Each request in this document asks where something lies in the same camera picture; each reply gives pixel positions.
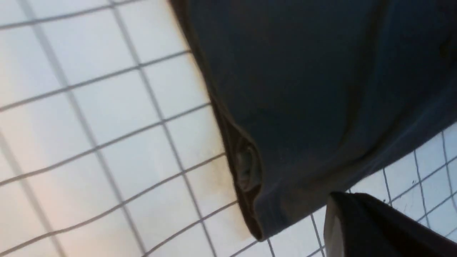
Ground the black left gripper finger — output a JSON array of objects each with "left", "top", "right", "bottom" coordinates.
[{"left": 323, "top": 192, "right": 457, "bottom": 257}]

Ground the gray long-sleeve top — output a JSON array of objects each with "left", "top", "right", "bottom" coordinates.
[{"left": 170, "top": 0, "right": 456, "bottom": 241}]

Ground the white grid mat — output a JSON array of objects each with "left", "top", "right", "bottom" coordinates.
[{"left": 1, "top": 0, "right": 456, "bottom": 257}]

